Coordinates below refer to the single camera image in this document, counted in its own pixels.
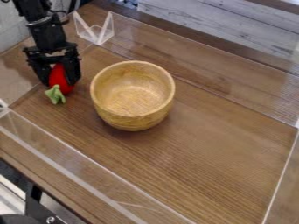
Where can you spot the clear acrylic tray enclosure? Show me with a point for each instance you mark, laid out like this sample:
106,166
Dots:
177,134

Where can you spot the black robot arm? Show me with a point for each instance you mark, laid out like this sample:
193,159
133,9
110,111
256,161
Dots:
34,7

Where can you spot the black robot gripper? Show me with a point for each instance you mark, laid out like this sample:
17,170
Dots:
53,48

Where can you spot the black table leg bracket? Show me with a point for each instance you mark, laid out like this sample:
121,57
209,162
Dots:
37,210

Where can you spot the red felt strawberry toy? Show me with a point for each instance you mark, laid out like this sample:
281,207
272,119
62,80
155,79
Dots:
59,85

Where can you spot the light wooden bowl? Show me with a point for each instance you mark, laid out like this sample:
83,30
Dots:
133,94

